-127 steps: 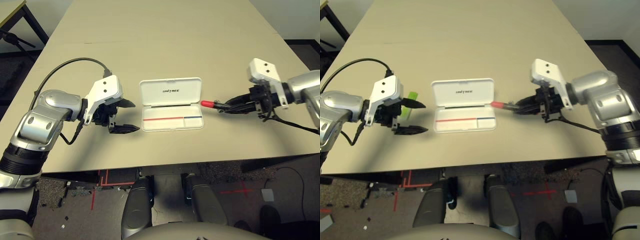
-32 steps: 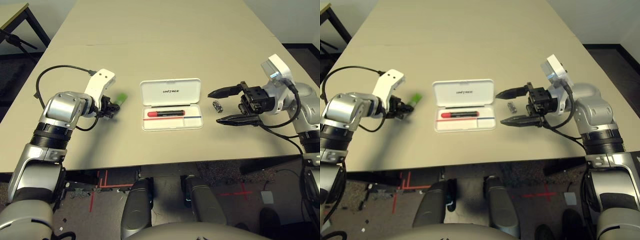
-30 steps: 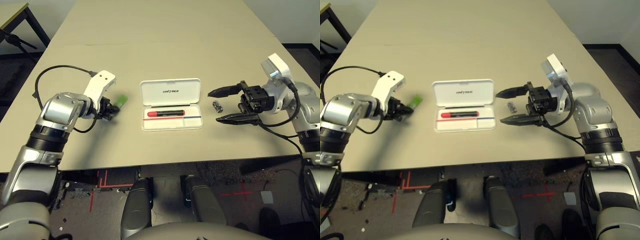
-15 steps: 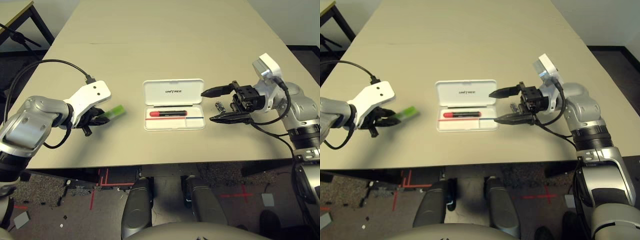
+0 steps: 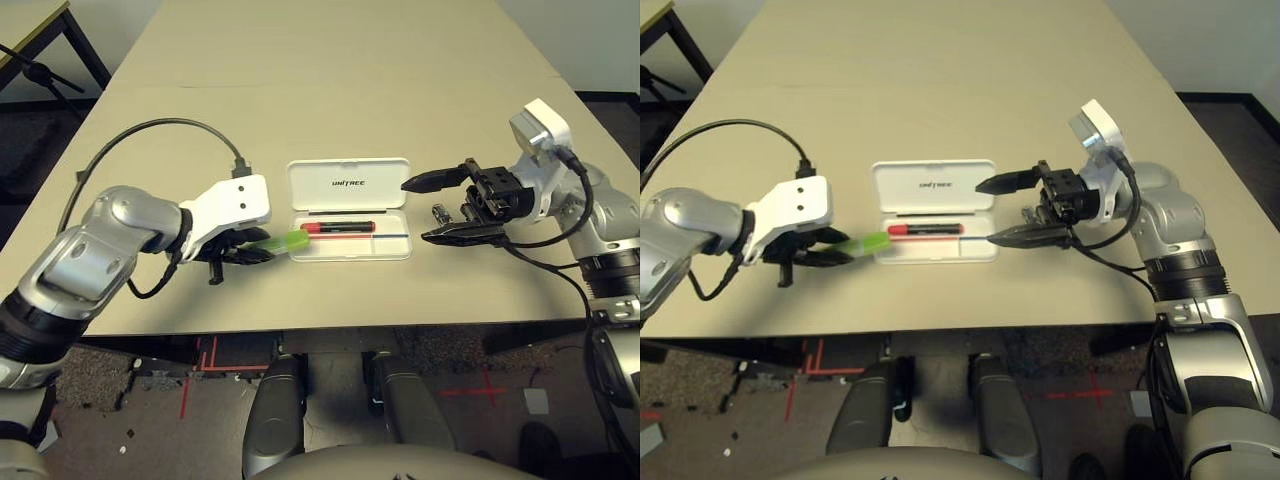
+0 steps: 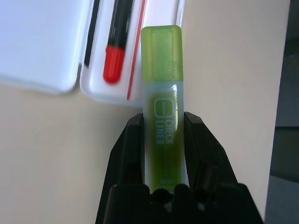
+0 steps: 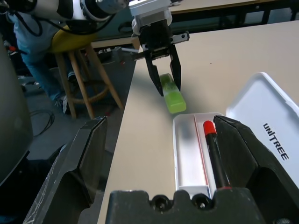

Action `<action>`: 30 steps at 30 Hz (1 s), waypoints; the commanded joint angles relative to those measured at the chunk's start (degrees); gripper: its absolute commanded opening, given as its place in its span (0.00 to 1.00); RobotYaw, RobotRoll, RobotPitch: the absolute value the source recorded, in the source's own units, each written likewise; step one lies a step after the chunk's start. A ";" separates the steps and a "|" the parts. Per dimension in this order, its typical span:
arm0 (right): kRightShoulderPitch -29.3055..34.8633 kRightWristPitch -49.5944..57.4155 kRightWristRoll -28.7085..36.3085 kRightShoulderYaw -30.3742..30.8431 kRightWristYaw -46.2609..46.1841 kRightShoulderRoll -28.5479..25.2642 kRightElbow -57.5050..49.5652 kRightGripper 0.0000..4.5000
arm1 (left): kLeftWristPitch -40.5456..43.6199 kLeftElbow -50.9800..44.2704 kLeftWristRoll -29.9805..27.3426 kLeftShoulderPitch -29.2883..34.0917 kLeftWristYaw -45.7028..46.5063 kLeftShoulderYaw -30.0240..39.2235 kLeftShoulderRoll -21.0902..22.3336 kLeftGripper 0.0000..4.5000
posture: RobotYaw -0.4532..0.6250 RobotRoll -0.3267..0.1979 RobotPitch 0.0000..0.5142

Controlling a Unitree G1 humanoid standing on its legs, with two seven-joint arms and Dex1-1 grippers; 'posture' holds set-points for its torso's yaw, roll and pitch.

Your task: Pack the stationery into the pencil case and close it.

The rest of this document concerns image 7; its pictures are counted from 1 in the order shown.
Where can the white plastic pencil case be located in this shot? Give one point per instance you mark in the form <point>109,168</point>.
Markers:
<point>268,105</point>

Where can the person in blue jeans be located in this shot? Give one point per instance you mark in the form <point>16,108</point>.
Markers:
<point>39,65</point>

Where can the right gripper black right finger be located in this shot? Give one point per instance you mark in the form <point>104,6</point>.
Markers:
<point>252,158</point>

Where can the grey robot torso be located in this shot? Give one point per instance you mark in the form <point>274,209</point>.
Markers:
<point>11,116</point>

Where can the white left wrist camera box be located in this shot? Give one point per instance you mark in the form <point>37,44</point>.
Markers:
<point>149,11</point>

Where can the wooden stool with yellow seat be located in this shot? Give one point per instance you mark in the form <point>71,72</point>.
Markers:
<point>74,40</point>

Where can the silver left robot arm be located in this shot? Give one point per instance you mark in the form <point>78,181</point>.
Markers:
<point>88,9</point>

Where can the side table with black legs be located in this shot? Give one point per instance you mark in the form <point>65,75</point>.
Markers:
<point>210,5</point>

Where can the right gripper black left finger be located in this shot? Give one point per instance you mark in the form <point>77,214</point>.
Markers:
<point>77,163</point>

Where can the black marker with red cap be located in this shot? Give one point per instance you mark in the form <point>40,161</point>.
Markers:
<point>217,158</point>

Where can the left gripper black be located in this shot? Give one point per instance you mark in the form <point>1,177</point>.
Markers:
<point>156,37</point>

